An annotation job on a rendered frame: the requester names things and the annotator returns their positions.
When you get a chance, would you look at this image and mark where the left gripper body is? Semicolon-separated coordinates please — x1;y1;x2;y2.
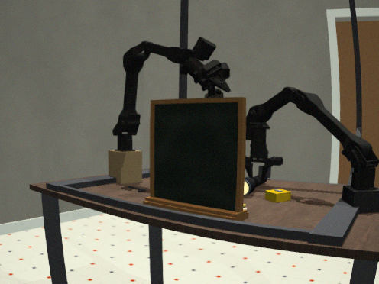
245;141;283;166

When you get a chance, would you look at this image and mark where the black flashlight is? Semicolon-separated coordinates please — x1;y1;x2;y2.
244;173;267;196

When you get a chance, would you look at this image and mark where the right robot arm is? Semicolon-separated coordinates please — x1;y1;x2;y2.
112;37;216;152

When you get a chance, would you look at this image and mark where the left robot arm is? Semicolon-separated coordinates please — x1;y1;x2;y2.
246;87;379;190

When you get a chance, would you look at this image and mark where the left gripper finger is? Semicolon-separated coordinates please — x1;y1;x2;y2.
261;165;272;183
245;163;253;178

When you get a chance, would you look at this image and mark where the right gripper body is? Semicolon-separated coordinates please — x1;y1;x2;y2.
192;60;222;98

